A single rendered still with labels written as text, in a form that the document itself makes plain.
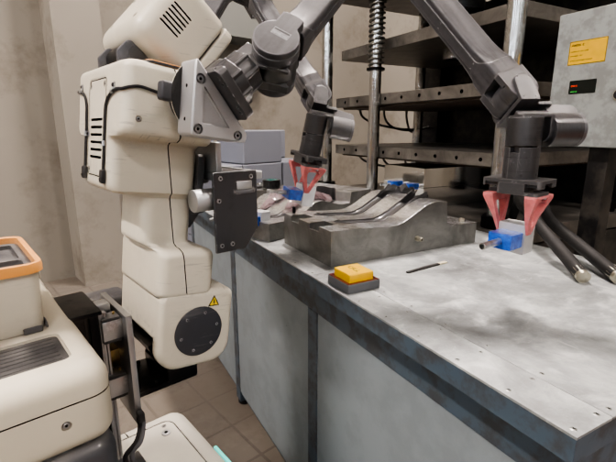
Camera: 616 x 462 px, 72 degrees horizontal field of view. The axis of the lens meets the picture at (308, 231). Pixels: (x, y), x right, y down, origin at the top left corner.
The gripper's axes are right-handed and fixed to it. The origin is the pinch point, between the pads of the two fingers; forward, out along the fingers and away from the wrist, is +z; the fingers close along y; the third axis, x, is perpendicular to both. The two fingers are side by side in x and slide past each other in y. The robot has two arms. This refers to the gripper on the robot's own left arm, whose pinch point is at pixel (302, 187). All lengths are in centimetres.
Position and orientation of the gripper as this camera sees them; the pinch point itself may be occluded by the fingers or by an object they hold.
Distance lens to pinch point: 115.9
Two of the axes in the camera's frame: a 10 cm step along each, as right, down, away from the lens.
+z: -2.0, 9.4, 2.8
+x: -8.7, -0.4, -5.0
